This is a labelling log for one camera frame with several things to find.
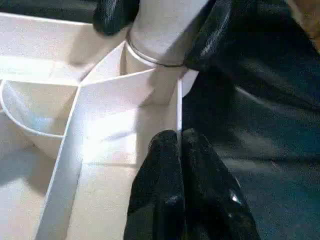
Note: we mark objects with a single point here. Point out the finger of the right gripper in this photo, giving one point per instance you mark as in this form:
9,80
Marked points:
212,35
115,15

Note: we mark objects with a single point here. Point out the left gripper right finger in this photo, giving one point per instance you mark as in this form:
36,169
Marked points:
210,200

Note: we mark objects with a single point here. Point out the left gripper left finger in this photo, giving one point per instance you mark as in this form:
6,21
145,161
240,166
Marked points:
157,195

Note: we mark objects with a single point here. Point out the white plastic table leg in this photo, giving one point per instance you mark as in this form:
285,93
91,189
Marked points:
165,30

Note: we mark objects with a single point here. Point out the white plastic table top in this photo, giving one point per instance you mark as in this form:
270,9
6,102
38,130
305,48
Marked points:
75,130

